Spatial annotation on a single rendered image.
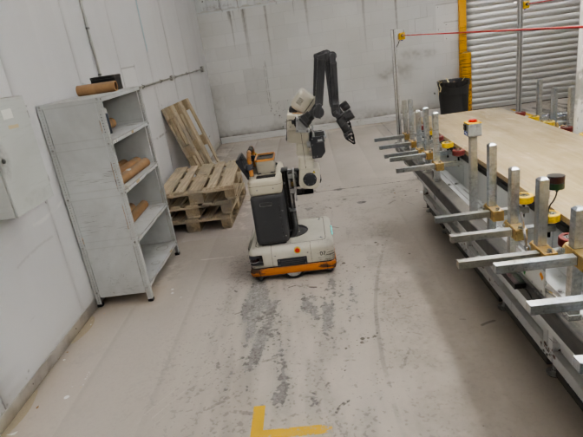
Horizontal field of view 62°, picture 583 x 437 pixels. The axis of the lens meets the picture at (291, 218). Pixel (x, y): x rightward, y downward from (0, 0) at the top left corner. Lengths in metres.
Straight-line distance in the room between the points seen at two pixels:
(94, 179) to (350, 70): 6.82
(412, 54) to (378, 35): 0.73
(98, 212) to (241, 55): 6.44
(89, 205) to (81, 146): 0.43
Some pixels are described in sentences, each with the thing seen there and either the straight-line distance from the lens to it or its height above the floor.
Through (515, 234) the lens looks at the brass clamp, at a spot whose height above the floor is 0.85.
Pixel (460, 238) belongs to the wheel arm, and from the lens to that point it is 2.19.
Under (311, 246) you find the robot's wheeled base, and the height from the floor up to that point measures 0.25.
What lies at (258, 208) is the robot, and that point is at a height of 0.60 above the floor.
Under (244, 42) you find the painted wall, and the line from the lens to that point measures 9.71.
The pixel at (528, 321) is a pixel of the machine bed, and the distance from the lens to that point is 2.93.
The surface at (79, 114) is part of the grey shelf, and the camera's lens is 3.64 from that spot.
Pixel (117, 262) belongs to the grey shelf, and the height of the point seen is 0.36.
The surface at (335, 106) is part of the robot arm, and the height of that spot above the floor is 1.26.
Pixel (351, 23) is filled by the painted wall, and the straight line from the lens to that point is 9.71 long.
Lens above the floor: 1.72
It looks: 20 degrees down
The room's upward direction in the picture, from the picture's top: 8 degrees counter-clockwise
